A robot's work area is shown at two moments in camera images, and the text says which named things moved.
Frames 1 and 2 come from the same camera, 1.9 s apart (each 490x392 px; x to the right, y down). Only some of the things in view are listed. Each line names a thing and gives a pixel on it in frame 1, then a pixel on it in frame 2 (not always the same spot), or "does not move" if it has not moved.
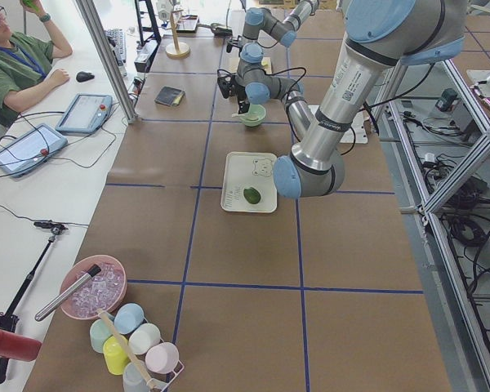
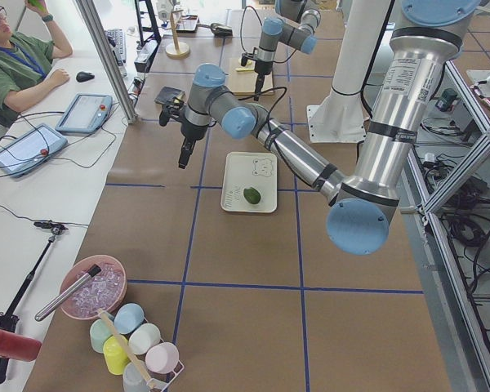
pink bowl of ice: [102, 292] does not move
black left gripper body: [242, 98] → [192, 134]
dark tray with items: [187, 24] does not move
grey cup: [133, 380] does not move
